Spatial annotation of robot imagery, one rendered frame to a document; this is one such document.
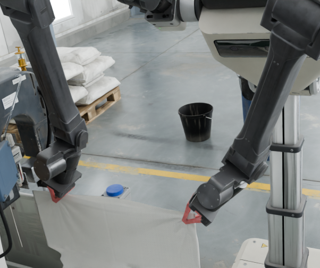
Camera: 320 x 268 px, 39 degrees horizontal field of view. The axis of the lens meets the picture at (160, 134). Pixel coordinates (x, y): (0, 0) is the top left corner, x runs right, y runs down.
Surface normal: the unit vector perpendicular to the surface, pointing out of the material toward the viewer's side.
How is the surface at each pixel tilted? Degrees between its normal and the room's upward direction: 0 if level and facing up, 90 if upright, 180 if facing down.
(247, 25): 40
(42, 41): 108
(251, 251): 0
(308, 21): 79
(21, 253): 90
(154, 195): 0
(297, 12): 73
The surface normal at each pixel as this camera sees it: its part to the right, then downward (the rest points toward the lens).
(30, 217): -0.43, 0.43
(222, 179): 0.33, -0.76
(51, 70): 0.80, 0.39
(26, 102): 0.90, 0.07
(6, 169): 0.99, -0.11
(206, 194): -0.60, 0.20
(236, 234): -0.12, -0.90
